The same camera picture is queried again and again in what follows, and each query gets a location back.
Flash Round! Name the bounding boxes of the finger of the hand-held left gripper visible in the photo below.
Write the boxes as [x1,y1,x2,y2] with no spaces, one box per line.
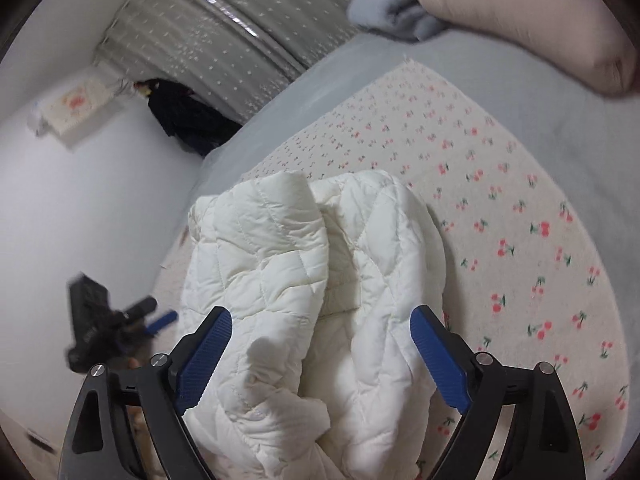
[144,311,179,334]

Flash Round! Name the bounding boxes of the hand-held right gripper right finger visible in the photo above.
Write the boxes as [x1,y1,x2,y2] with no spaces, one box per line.
[409,305,587,480]

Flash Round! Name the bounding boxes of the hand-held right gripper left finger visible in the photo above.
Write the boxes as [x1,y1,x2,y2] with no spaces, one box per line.
[57,305,234,480]

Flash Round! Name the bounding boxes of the white quilted jacket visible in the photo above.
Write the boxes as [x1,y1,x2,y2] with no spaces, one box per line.
[176,169,457,480]

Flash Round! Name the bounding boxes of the black hanging clothes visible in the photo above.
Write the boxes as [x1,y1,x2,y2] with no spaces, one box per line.
[134,78,245,157]

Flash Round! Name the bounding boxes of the cherry print blanket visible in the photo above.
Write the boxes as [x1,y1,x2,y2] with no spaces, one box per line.
[159,58,632,480]

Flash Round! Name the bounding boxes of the beige air conditioner cover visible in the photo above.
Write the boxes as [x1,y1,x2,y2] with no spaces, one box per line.
[42,72,117,137]

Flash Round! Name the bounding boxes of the grey bed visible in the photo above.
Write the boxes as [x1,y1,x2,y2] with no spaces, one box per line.
[200,20,640,311]

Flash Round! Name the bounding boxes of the grey dotted curtain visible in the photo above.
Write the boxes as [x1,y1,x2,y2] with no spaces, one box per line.
[95,0,381,126]

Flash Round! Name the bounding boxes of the pink pillow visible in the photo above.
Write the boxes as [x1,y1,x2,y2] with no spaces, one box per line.
[416,0,637,96]

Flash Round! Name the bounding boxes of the folded blue-grey blanket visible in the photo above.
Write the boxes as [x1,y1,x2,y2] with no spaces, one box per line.
[347,0,448,43]

